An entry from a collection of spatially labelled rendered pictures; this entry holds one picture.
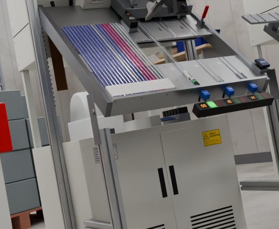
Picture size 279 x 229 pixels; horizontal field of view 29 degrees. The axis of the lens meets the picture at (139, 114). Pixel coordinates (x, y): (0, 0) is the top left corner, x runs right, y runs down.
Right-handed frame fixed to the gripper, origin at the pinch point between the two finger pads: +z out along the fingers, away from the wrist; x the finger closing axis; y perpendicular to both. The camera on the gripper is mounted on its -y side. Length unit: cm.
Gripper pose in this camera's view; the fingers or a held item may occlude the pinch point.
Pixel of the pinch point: (163, 21)
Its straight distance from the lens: 218.1
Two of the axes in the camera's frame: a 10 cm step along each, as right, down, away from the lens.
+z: -2.8, 6.3, 7.2
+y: -4.0, -7.6, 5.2
